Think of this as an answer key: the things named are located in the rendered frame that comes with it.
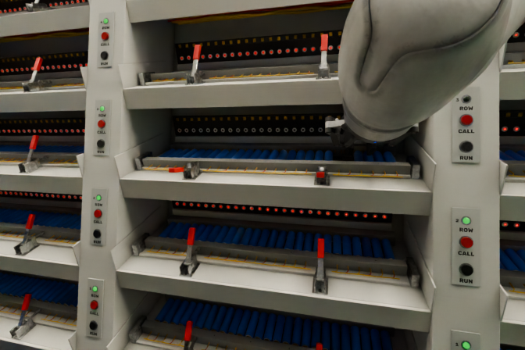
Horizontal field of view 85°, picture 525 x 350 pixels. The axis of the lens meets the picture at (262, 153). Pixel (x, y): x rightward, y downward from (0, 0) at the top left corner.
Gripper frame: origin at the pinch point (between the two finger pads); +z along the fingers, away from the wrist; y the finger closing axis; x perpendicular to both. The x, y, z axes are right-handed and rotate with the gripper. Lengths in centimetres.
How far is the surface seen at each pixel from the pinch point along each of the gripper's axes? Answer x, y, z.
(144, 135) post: -2.5, 49.6, 2.6
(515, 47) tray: -22.6, -31.4, 7.1
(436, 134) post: -0.4, -11.3, -5.9
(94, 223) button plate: 18, 55, -2
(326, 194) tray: 10.0, 6.3, -3.5
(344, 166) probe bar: 4.4, 2.9, -0.3
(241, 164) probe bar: 4.4, 23.8, 0.0
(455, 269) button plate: 21.0, -14.1, -2.6
